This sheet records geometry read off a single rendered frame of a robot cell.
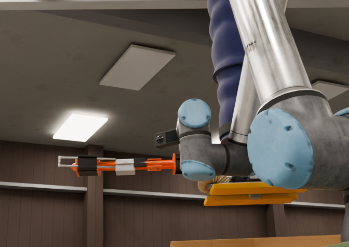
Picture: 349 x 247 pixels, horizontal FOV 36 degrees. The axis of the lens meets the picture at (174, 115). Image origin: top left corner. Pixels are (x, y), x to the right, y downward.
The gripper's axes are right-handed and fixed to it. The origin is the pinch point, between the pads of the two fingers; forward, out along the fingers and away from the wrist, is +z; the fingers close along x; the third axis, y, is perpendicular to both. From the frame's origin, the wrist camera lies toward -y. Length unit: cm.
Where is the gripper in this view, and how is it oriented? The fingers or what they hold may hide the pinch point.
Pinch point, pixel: (179, 150)
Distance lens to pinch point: 184.5
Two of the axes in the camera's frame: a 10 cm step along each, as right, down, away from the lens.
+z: -0.5, 3.5, 9.3
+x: -0.4, -9.3, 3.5
